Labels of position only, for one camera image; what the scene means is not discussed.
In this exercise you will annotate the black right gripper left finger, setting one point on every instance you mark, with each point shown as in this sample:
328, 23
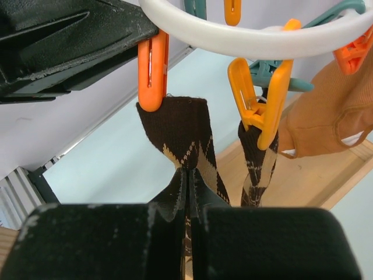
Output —
104, 241

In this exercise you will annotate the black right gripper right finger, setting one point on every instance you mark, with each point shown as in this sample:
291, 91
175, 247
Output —
265, 243

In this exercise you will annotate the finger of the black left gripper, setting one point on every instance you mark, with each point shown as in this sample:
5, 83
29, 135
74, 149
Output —
51, 48

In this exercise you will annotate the brown argyle sock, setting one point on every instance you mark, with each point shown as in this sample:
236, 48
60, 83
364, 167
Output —
260, 164

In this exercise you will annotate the brown orange sock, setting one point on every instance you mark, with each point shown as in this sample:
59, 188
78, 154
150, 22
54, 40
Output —
334, 116

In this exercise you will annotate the white round clip hanger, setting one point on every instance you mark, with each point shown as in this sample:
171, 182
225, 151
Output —
271, 43

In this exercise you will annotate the wooden rack stand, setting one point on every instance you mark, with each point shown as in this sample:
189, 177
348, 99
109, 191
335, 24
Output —
318, 181

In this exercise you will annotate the teal clothes peg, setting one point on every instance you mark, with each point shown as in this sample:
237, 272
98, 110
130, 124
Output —
263, 71

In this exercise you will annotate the aluminium frame rail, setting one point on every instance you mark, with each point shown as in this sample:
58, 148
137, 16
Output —
21, 192

